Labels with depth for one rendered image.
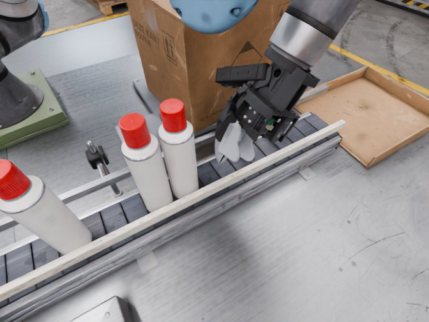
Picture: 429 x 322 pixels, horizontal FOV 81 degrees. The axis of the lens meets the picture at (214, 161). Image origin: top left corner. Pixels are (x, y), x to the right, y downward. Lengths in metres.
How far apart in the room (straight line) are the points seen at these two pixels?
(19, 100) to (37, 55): 0.38
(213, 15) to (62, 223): 0.32
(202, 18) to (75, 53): 0.89
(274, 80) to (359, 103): 0.50
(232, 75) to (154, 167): 0.20
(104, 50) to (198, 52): 0.62
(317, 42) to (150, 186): 0.30
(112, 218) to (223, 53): 0.39
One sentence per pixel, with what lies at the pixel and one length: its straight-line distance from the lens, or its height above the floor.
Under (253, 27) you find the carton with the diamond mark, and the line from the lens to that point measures 0.60.
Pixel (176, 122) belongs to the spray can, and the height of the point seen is 1.07.
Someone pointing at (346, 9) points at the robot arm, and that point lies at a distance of 0.38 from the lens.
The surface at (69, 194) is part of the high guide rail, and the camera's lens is 0.45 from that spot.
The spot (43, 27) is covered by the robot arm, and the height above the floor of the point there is 1.01.
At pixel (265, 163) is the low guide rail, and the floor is 0.91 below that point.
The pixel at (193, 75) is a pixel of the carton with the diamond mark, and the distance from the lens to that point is 0.53.
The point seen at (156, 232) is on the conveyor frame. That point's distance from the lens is 0.47.
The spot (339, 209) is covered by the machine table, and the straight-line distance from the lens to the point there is 0.59.
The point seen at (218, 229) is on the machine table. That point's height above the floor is 0.83.
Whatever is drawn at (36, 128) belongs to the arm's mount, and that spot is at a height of 0.85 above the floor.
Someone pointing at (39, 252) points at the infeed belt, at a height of 0.88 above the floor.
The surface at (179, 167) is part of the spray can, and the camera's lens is 0.40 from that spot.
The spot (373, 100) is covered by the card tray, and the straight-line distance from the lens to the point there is 0.89.
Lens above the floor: 1.30
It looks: 51 degrees down
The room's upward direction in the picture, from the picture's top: straight up
